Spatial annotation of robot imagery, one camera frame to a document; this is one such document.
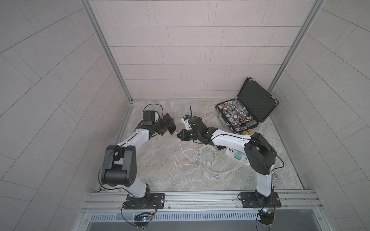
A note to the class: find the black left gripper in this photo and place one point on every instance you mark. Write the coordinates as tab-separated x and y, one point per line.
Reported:
165	124

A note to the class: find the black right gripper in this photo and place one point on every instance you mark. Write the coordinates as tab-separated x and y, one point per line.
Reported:
183	133

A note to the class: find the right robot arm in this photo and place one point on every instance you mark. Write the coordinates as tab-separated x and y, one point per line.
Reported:
258	152

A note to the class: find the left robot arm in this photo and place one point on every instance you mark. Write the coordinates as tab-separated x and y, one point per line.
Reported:
119	168

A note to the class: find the white power strip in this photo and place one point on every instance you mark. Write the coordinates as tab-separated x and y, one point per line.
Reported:
237	156

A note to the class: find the wooden dice blocks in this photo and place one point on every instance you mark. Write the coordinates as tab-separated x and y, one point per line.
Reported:
248	132

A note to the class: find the black poker chip case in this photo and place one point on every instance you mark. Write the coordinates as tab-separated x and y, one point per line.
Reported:
252	106

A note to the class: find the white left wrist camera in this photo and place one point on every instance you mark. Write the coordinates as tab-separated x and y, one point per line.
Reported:
157	115

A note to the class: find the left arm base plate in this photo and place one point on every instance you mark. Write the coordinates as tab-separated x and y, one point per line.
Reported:
152	201

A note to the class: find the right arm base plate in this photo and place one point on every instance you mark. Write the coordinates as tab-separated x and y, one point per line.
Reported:
257	200

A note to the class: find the aluminium front rail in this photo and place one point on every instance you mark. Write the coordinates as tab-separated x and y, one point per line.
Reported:
201	201

